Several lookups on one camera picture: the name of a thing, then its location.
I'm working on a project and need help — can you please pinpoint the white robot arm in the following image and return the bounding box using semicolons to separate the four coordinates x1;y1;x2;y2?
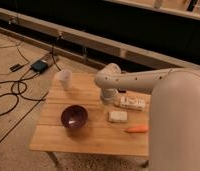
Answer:
95;63;200;171

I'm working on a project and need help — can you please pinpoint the white sponge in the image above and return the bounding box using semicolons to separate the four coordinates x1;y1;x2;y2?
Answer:
108;111;127;122

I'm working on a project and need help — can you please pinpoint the dark purple bowl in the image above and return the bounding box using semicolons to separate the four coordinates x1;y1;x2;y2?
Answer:
61;105;88;129

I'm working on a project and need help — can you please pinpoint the translucent ceramic cup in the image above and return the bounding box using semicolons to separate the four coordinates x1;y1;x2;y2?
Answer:
57;69;72;90

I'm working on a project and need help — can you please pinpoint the orange carrot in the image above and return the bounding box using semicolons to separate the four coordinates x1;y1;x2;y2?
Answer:
125;126;148;133

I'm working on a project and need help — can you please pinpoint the teal power adapter box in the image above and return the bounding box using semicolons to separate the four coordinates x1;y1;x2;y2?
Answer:
31;60;48;73

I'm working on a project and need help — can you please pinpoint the small black device on floor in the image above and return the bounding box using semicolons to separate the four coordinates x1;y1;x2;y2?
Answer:
10;64;22;72

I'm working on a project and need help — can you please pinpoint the small dark red box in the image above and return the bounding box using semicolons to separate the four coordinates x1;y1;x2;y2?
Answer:
118;89;127;93

